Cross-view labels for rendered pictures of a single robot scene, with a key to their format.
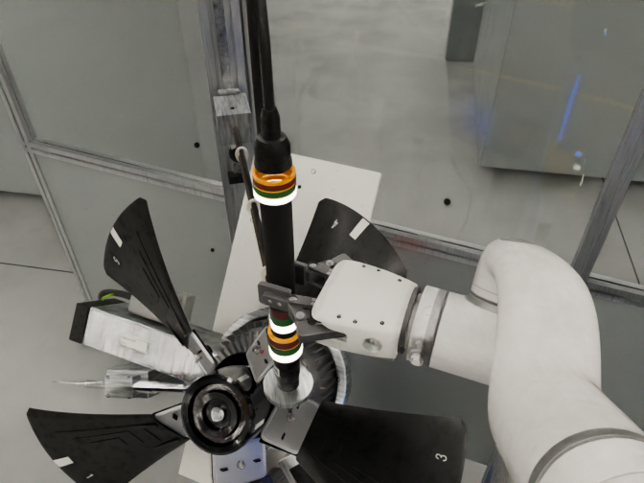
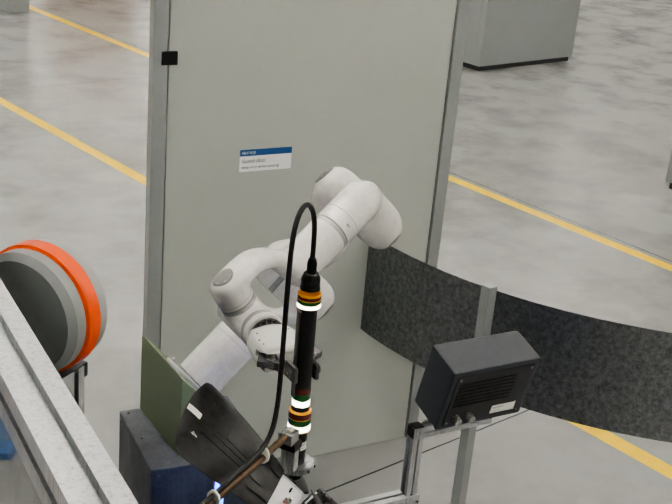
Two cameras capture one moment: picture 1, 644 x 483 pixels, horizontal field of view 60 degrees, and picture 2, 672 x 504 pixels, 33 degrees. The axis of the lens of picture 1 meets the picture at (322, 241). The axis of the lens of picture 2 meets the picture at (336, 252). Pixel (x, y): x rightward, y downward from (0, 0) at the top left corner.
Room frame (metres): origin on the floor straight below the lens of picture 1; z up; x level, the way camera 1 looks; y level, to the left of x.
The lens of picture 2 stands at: (1.91, 1.24, 2.47)
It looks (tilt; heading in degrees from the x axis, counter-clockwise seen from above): 22 degrees down; 218
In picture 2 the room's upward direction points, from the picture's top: 5 degrees clockwise
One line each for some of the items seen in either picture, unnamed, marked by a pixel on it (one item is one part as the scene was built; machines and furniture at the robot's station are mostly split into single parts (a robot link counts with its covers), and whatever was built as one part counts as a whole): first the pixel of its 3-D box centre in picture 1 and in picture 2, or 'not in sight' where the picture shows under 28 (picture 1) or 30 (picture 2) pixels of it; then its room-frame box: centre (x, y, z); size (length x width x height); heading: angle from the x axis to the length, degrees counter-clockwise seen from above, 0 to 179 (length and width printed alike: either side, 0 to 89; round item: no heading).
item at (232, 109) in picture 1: (233, 117); not in sight; (1.07, 0.19, 1.37); 0.10 x 0.07 x 0.08; 13
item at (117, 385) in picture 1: (123, 385); not in sight; (0.60, 0.36, 1.08); 0.07 x 0.04 x 0.06; 79
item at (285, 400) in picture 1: (285, 360); (295, 446); (0.47, 0.05, 1.32); 0.09 x 0.07 x 0.10; 13
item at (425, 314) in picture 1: (424, 326); (264, 332); (0.40, -0.11, 1.48); 0.09 x 0.03 x 0.08; 158
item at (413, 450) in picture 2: not in sight; (412, 459); (-0.17, -0.09, 0.96); 0.03 x 0.03 x 0.20; 68
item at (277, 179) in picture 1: (274, 183); (309, 299); (0.46, 0.05, 1.63); 0.04 x 0.04 x 0.03
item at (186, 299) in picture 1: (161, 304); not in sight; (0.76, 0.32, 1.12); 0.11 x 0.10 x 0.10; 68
